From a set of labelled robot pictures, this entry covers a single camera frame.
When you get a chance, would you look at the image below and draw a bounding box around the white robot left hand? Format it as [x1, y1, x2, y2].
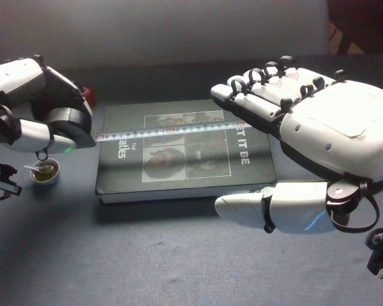
[0, 54, 97, 162]

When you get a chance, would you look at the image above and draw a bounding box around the red cylinder block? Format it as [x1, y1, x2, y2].
[82, 85, 96, 106]

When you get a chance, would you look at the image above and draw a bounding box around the dark wooden chair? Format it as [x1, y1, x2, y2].
[327, 0, 383, 57]

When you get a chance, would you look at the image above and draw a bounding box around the tiny white spoon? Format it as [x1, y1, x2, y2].
[23, 164, 52, 173]

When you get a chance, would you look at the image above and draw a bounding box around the black Beatles book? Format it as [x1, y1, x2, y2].
[94, 98, 277, 205]

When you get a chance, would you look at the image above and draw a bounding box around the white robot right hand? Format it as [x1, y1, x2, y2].
[210, 55, 383, 235]

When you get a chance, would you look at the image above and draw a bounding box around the small toy bowl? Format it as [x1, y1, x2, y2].
[30, 158, 61, 185]

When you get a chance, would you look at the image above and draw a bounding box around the grey table cloth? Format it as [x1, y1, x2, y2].
[0, 54, 383, 306]

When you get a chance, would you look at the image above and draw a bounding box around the black white tape measure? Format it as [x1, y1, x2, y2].
[47, 106, 247, 144]

